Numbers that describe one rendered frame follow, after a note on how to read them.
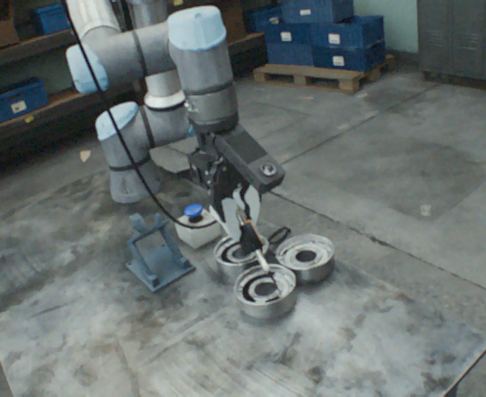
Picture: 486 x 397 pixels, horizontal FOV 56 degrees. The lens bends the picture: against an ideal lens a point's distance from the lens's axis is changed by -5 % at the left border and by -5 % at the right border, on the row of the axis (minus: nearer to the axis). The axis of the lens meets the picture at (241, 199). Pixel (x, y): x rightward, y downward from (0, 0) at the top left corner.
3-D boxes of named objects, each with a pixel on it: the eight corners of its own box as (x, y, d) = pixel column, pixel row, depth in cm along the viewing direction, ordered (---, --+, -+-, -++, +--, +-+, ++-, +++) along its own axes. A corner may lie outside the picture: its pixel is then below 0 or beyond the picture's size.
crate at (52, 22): (88, 20, 420) (81, -4, 410) (102, 19, 392) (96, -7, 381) (34, 35, 396) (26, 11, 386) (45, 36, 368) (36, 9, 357)
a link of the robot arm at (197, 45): (211, 2, 68) (227, 6, 60) (224, 74, 73) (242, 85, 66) (159, 15, 66) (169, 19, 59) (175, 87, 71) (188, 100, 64)
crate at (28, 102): (42, 99, 416) (34, 76, 406) (51, 105, 387) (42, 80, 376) (-14, 119, 394) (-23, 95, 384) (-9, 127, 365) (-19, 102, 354)
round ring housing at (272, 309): (290, 325, 76) (288, 306, 74) (230, 319, 80) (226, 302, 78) (303, 283, 85) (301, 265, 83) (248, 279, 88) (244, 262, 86)
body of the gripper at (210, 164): (229, 169, 82) (216, 102, 76) (261, 182, 75) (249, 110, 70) (192, 187, 78) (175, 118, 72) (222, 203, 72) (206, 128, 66)
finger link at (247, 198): (246, 215, 85) (233, 171, 80) (268, 227, 81) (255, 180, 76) (233, 224, 84) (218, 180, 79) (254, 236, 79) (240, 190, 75)
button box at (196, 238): (222, 235, 103) (218, 215, 101) (195, 250, 100) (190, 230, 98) (202, 222, 109) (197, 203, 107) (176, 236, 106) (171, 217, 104)
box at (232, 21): (253, 36, 486) (245, -6, 465) (212, 50, 462) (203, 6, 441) (229, 35, 518) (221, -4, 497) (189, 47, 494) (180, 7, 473)
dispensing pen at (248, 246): (280, 298, 76) (230, 206, 76) (269, 299, 80) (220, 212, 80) (290, 290, 77) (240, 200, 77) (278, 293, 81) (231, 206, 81)
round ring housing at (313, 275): (344, 256, 89) (342, 238, 87) (322, 292, 82) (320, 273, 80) (293, 247, 95) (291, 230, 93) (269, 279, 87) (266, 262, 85)
